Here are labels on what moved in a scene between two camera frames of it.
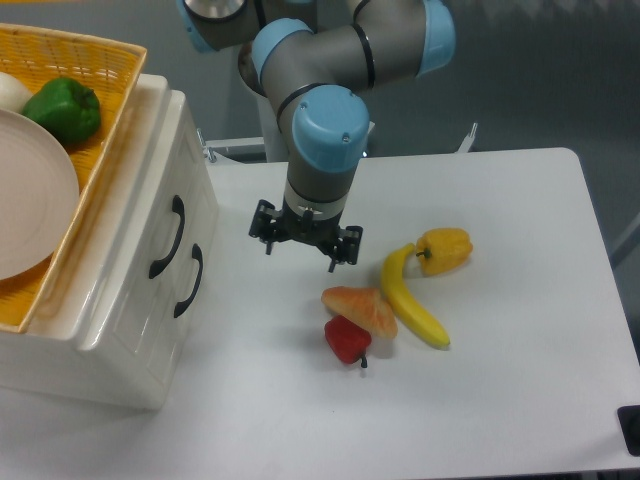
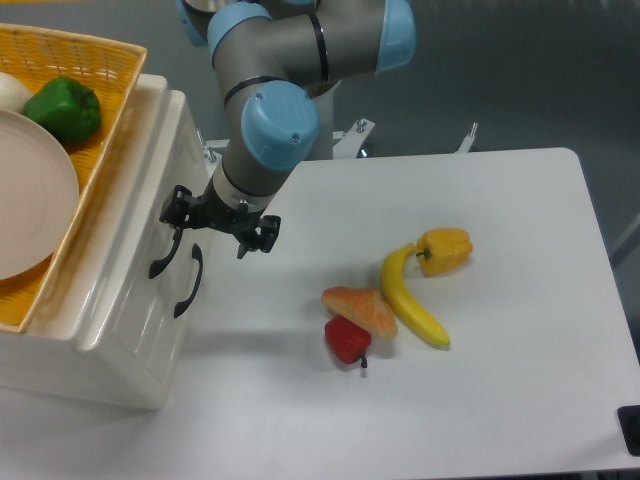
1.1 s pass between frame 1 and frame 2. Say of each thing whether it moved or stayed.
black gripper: moved
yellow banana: stayed
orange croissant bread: stayed
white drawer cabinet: stayed
